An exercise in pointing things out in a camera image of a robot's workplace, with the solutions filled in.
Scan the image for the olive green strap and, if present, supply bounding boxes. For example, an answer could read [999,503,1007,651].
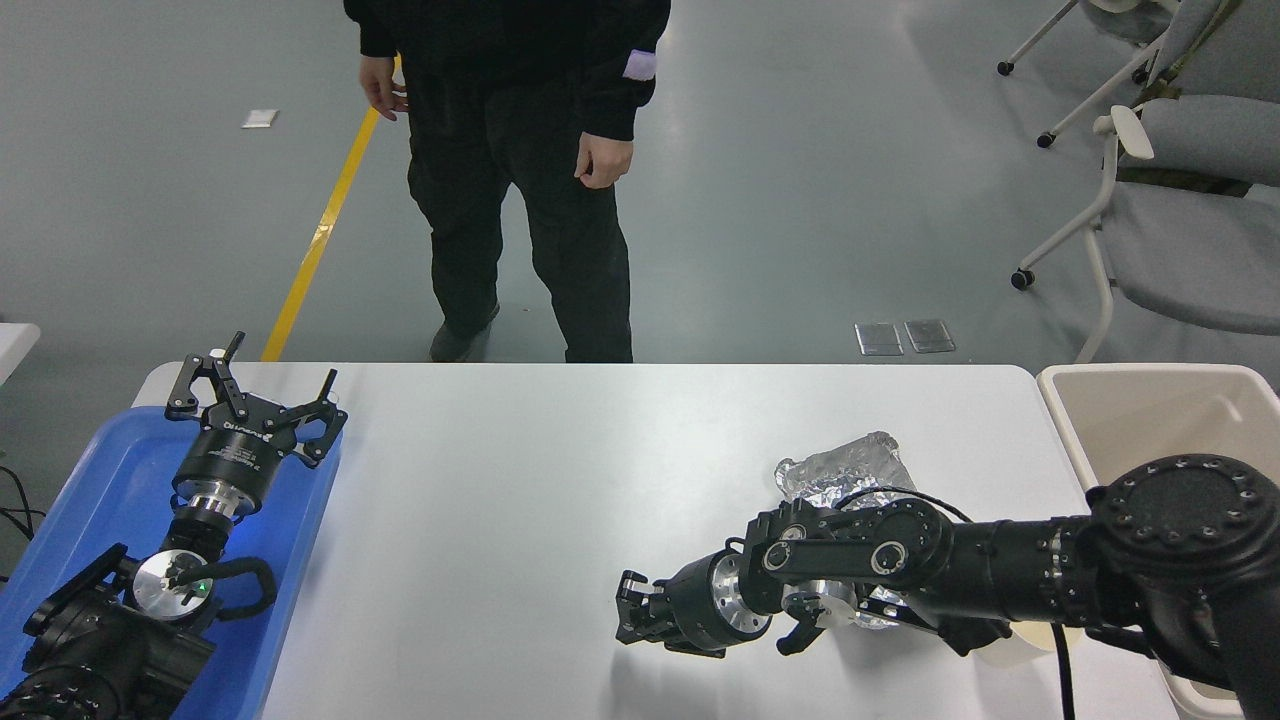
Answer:
[1115,0,1253,198]

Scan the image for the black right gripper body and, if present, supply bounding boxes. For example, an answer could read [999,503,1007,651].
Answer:
[663,549,731,660]

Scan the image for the large pale plastic bin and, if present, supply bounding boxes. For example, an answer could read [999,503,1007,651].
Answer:
[1037,363,1280,720]

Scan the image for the grey chair with white frame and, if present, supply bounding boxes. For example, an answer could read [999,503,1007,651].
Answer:
[1037,0,1280,149]
[997,0,1181,77]
[1010,95,1280,363]

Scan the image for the crumpled silver foil tray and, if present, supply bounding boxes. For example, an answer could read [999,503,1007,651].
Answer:
[775,432,916,631]

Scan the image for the small white table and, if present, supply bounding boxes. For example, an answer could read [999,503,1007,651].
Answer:
[0,323,42,386]

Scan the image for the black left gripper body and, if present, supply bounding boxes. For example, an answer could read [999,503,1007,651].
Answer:
[172,395,301,503]

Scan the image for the person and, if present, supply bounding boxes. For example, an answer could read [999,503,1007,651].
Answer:
[343,0,673,363]

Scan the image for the thin black cables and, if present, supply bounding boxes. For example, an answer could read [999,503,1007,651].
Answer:
[0,465,46,583]

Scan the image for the person's left hand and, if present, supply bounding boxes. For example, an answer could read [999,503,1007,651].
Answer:
[575,133,636,191]

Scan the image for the blue plastic tray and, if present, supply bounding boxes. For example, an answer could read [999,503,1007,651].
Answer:
[0,405,343,720]

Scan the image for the person's right hand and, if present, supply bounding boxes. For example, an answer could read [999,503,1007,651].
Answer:
[359,54,410,123]

